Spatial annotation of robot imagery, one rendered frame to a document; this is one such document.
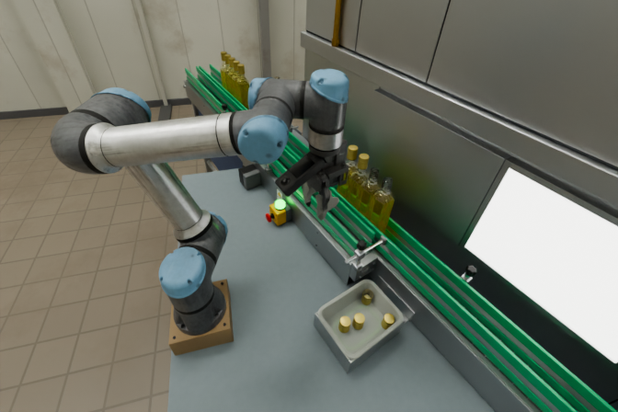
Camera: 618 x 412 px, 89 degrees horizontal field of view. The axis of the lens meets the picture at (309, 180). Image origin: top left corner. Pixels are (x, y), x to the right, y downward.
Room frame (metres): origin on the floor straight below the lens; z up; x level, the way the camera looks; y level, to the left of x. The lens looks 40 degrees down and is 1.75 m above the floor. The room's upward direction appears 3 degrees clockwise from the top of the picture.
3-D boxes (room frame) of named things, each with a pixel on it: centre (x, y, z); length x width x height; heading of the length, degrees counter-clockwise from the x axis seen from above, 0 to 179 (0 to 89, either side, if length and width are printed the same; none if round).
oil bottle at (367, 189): (0.81, -0.21, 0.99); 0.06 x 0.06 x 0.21; 37
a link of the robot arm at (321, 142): (0.58, -0.03, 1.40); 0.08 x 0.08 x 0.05
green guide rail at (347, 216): (1.40, 0.29, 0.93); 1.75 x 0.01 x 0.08; 36
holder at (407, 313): (0.49, -0.20, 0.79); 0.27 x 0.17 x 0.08; 126
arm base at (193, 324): (0.47, 0.31, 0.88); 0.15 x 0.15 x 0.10
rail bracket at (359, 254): (0.62, -0.19, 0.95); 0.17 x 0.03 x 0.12; 126
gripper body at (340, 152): (0.59, -0.04, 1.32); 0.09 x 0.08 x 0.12; 126
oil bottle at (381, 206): (0.76, -0.25, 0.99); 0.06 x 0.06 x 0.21; 37
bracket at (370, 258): (0.64, -0.20, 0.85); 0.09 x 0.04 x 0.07; 126
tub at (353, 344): (0.47, -0.18, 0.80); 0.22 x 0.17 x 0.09; 126
